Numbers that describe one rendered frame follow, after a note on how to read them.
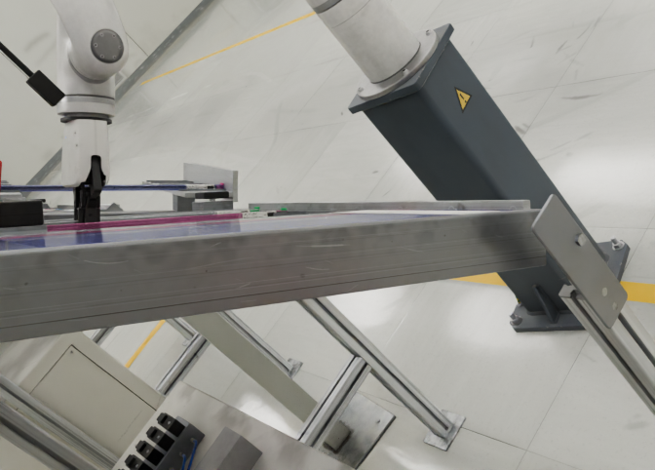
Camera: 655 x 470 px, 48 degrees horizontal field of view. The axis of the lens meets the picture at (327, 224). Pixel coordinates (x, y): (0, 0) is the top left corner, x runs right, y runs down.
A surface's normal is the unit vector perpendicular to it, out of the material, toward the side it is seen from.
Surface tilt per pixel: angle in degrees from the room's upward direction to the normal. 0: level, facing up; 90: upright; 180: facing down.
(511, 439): 0
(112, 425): 90
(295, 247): 90
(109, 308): 90
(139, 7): 90
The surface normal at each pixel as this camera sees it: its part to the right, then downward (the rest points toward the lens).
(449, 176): -0.43, 0.74
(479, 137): 0.65, -0.14
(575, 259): 0.55, 0.02
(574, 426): -0.62, -0.66
